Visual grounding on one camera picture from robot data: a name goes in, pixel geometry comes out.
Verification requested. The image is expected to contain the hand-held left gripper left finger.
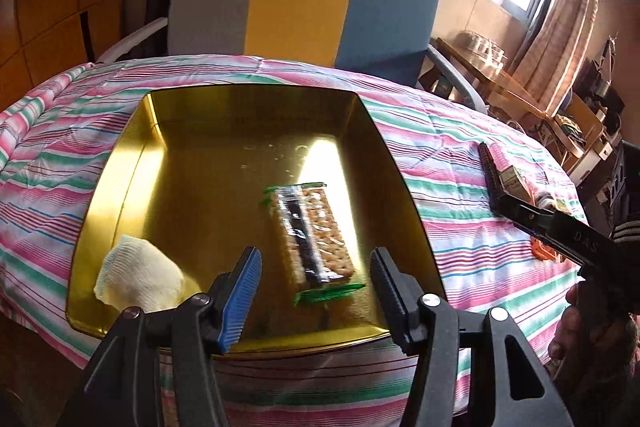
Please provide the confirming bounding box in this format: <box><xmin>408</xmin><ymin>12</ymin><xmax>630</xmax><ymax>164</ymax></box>
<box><xmin>55</xmin><ymin>246</ymin><xmax>263</xmax><ymax>427</ymax></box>

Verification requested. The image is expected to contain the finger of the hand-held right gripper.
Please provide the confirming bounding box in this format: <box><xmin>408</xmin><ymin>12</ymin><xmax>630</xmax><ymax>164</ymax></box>
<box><xmin>478</xmin><ymin>141</ymin><xmax>522</xmax><ymax>216</ymax></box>

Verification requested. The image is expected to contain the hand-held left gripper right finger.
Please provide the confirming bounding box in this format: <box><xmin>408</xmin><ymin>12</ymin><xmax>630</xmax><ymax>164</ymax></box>
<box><xmin>369</xmin><ymin>247</ymin><xmax>576</xmax><ymax>427</ymax></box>

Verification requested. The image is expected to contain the small cream green box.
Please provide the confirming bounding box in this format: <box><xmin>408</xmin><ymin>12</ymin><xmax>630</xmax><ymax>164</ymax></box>
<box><xmin>500</xmin><ymin>164</ymin><xmax>534</xmax><ymax>200</ymax></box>

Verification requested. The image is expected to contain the cracker packet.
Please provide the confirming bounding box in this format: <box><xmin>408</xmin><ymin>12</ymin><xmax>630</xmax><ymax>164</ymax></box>
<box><xmin>260</xmin><ymin>182</ymin><xmax>365</xmax><ymax>307</ymax></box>

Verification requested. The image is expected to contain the gold metal tray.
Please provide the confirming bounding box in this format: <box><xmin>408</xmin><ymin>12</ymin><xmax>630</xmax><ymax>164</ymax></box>
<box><xmin>65</xmin><ymin>89</ymin><xmax>447</xmax><ymax>355</ymax></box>

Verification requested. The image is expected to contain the person's right forearm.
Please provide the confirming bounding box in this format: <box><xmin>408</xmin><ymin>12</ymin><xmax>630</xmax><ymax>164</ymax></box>
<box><xmin>609</xmin><ymin>214</ymin><xmax>640</xmax><ymax>259</ymax></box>

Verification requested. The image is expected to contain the person's right hand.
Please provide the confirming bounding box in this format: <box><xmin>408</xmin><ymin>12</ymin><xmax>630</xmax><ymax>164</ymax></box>
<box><xmin>547</xmin><ymin>289</ymin><xmax>640</xmax><ymax>427</ymax></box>

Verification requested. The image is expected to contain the striped blanket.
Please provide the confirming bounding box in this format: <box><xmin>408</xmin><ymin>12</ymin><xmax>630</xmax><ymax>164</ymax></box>
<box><xmin>0</xmin><ymin>54</ymin><xmax>588</xmax><ymax>427</ymax></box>

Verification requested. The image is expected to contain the black crate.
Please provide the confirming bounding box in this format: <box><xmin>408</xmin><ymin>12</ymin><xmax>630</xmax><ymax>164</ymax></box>
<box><xmin>607</xmin><ymin>139</ymin><xmax>640</xmax><ymax>219</ymax></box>

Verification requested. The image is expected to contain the wooden side table with jars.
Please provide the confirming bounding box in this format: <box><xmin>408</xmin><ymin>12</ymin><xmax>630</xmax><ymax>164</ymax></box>
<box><xmin>432</xmin><ymin>38</ymin><xmax>557</xmax><ymax>118</ymax></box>

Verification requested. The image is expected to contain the cardboard box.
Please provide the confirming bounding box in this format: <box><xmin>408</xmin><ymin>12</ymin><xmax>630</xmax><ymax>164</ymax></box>
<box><xmin>564</xmin><ymin>96</ymin><xmax>617</xmax><ymax>160</ymax></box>

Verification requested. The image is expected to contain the row of glass jars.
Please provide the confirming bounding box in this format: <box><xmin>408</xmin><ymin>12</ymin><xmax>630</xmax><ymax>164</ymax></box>
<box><xmin>462</xmin><ymin>29</ymin><xmax>506</xmax><ymax>68</ymax></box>

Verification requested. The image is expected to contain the beige checked curtain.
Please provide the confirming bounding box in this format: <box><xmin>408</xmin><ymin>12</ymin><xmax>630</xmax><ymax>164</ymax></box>
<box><xmin>507</xmin><ymin>0</ymin><xmax>608</xmax><ymax>118</ymax></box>

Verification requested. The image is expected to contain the wooden cabinet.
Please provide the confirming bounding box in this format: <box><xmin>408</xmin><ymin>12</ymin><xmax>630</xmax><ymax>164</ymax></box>
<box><xmin>0</xmin><ymin>0</ymin><xmax>129</xmax><ymax>114</ymax></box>

